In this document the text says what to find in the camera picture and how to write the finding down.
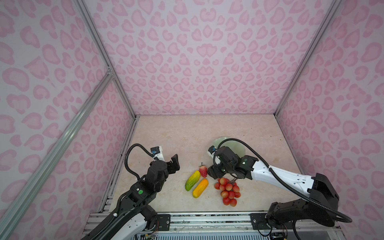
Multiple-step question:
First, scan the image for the red pink fake peach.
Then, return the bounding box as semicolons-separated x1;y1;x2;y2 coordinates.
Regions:
199;164;208;178

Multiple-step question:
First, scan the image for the green yellow fake mango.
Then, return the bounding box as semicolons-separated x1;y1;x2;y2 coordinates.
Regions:
185;171;201;192

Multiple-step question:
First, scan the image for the red fake lychee bunch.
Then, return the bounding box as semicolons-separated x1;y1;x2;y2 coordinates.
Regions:
214;178;242;207

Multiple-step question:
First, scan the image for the yellow orange fake mango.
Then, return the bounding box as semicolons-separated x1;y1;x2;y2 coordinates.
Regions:
193;179;209;198

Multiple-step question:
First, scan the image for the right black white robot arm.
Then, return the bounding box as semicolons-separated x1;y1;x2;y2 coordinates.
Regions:
208;146;339;227

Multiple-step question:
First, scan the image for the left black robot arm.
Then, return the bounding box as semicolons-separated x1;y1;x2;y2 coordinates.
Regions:
83;154;180;240

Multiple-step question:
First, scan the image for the green scalloped fruit bowl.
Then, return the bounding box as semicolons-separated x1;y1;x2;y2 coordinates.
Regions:
212;137;246;157

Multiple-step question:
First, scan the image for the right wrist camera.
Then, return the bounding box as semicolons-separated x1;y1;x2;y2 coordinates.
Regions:
207;146;217;159

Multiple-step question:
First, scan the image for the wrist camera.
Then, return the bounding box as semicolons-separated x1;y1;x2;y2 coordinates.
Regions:
151;146;165;162
207;146;217;159

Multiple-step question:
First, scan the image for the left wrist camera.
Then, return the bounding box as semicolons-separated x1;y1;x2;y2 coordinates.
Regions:
151;146;165;162

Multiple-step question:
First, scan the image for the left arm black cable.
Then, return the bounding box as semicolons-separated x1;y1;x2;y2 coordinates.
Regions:
124;143;154;181

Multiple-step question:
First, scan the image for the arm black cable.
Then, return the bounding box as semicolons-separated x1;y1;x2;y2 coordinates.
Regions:
212;137;353;224
124;143;154;181

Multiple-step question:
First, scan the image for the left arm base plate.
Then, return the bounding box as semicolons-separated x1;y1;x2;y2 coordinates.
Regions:
145;214;171;232

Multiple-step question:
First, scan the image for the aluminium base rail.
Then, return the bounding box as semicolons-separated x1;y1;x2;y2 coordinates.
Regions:
80;209;346;240

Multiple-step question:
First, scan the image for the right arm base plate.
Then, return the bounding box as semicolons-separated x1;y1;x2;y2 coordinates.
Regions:
250;213;289;231

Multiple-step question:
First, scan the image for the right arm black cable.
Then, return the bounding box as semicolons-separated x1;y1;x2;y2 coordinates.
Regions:
212;137;353;224

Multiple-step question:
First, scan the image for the diagonal aluminium frame bar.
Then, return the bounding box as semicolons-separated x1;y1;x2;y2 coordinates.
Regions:
1;71;115;240

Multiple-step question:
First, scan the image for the left corner aluminium post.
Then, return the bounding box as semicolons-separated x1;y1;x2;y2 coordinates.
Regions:
73;0;137;120

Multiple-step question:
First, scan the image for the corner aluminium post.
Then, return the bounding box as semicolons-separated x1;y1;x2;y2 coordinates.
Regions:
73;0;137;120
274;0;344;119

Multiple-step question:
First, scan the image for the right corner aluminium post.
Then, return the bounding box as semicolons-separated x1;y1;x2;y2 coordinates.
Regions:
274;0;344;119

